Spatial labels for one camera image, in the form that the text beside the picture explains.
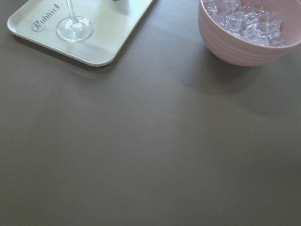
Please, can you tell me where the pink bowl of ice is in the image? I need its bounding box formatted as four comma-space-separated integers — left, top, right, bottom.
198, 0, 301, 67

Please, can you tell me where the cream serving tray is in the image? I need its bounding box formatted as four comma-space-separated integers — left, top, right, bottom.
7, 0, 152, 67

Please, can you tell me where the clear wine glass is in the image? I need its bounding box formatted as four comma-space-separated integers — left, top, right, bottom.
56, 0, 94, 42

